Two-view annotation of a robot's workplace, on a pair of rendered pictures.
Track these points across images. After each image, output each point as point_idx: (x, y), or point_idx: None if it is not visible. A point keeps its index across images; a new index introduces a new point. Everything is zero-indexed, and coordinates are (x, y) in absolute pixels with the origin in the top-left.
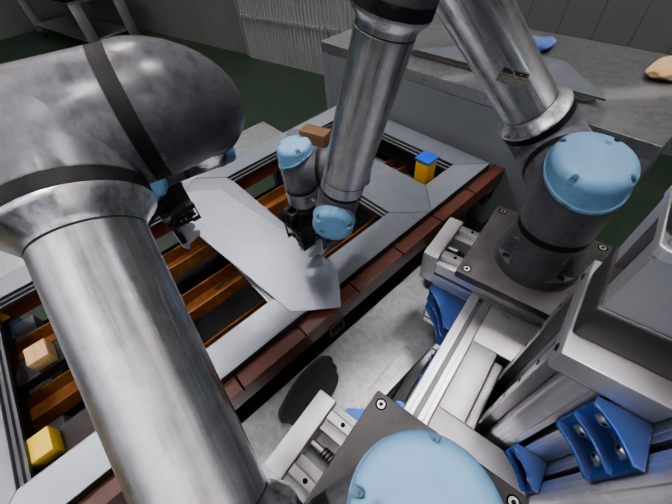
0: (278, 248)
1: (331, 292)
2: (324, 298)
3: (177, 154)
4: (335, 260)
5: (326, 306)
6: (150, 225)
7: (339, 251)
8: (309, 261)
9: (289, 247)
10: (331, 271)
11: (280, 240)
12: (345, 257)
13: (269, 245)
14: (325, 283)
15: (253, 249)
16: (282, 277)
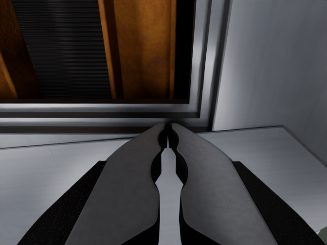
0: (49, 200)
1: (316, 196)
2: (306, 214)
3: None
4: (250, 111)
5: (325, 223)
6: None
7: (232, 62)
8: (171, 173)
9: (66, 179)
10: (270, 153)
11: (14, 181)
12: (281, 68)
13: (21, 209)
14: (280, 189)
15: (14, 236)
16: (159, 237)
